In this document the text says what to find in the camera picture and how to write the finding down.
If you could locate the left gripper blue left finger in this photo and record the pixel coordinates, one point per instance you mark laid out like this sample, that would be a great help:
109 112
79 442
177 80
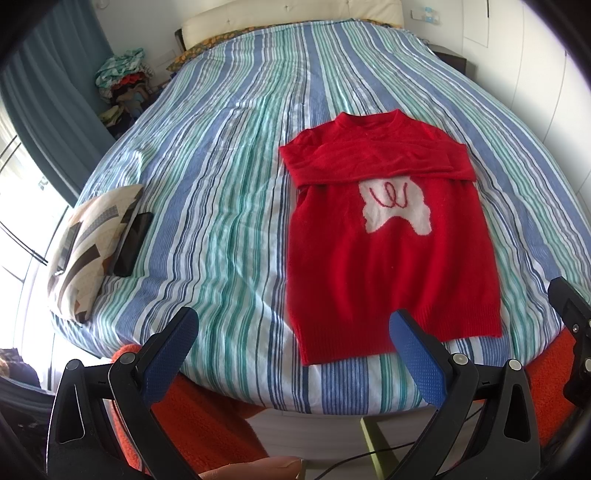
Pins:
137 381

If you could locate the white wardrobe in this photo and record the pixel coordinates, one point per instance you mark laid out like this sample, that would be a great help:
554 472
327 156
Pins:
522 63

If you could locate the pile of clothes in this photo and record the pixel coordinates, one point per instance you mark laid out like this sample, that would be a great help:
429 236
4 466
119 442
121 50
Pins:
122 82

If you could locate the dark nightstand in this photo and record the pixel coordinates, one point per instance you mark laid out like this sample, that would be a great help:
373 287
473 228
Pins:
453 59

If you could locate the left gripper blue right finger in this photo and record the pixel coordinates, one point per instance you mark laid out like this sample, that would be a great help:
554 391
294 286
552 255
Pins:
447 384

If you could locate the person's hand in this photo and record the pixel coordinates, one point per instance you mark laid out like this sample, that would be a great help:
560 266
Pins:
256 468

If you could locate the wall socket panel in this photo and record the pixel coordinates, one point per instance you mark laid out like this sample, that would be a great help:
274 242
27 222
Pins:
426 14

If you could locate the green bed leg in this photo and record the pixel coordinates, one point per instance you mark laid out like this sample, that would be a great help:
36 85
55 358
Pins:
382 455

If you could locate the black rectangular device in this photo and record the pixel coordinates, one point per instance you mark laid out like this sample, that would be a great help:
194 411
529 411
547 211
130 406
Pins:
132 242

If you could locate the teal curtain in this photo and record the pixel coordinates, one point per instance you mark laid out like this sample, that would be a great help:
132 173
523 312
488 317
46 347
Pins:
49 92

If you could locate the yellow patterned pillow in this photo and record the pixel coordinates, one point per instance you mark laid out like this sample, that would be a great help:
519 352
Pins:
206 45

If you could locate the cream padded headboard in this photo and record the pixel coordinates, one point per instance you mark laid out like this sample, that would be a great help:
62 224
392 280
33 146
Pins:
238 15

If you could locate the red sweater with white rabbit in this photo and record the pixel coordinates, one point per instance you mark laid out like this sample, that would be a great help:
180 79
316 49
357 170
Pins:
387 218

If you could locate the orange fluffy rug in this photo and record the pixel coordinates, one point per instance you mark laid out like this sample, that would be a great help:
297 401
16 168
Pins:
212 434

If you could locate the patterned beige brown pillow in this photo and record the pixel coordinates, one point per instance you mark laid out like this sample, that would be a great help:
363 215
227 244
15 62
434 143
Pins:
87 250

